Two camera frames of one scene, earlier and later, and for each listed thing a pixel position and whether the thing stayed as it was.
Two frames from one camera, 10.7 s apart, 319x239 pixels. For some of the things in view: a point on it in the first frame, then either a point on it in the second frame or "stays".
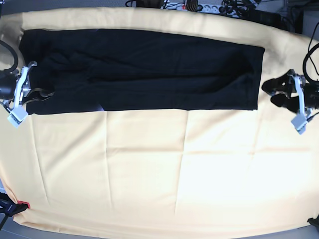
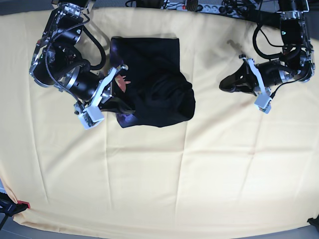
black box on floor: (270, 18) stays
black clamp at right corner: (314, 222) stays
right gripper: (287, 83) → (272, 72)
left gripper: (23, 85) → (82, 83)
